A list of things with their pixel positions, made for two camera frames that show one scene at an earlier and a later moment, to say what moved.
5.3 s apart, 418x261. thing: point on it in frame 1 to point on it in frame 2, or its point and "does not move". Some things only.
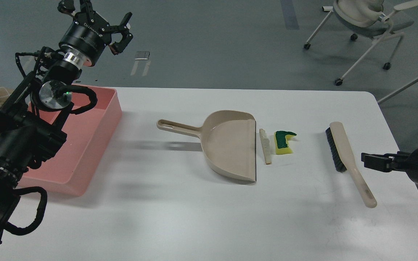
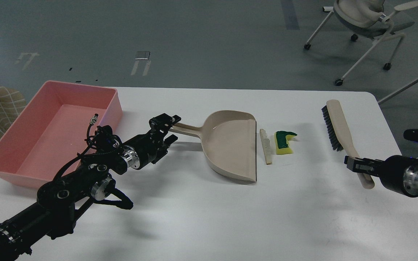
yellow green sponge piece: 282,145 does not move
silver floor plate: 142,55 does not move
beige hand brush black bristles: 344,159 to 341,136
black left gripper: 90,34 to 143,150
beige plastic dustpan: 228,141 does not move
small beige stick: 265,145 does not move
